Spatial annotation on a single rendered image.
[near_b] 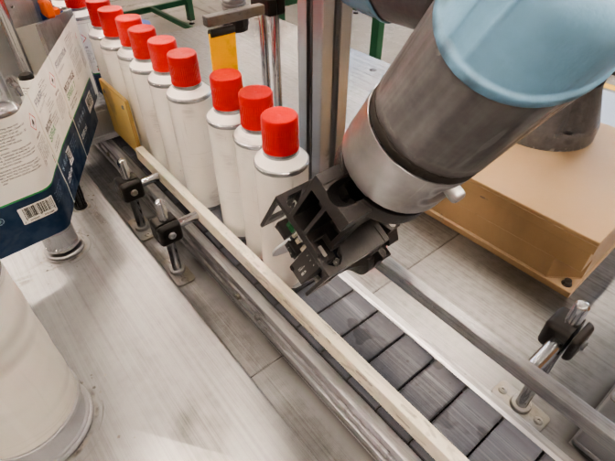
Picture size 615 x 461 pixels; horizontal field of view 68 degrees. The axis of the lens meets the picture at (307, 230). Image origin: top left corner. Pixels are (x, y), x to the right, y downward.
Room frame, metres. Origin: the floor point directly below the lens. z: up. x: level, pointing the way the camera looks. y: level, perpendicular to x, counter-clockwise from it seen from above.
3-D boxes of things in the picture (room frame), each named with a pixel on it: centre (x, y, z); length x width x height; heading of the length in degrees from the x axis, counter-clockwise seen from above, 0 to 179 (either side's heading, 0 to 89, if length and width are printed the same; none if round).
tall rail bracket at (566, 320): (0.21, -0.20, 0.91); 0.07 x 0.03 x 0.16; 129
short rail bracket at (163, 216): (0.41, 0.17, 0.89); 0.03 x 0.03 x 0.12; 39
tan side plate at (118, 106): (0.63, 0.28, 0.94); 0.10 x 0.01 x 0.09; 39
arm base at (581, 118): (0.63, -0.36, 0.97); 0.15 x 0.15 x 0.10
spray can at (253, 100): (0.41, 0.05, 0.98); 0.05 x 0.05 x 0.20
